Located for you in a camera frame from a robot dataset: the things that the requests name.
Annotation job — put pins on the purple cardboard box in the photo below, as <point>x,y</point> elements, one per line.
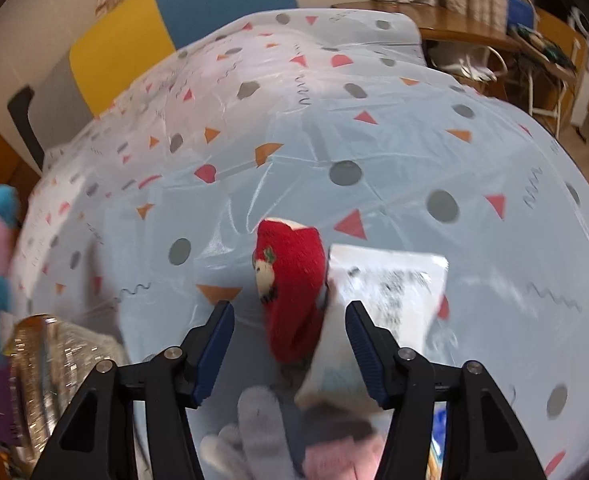
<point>8,429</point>

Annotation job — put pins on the grey yellow blue sofa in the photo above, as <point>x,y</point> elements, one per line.
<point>120,47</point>

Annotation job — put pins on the ornate gold tissue box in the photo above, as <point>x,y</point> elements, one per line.
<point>49,360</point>

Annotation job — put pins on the white wet wipes pack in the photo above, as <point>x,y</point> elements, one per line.
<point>400,291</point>

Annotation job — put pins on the red christmas sock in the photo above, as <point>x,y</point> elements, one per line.
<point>289,262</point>

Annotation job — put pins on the blue folding chair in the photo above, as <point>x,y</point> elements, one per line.
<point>521,13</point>

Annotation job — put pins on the white knitted glove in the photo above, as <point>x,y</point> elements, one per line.
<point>256,446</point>

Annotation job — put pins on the patterned white tablecloth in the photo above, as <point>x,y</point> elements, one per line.
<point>330,119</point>

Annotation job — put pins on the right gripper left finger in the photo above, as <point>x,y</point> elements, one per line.
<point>204,349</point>

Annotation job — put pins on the wooden side table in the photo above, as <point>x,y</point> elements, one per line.
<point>439,24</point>

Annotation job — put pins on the blue tempo tissue pack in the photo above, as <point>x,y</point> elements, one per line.
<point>437,444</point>

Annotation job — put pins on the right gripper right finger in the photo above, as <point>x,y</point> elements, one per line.
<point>374,349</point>

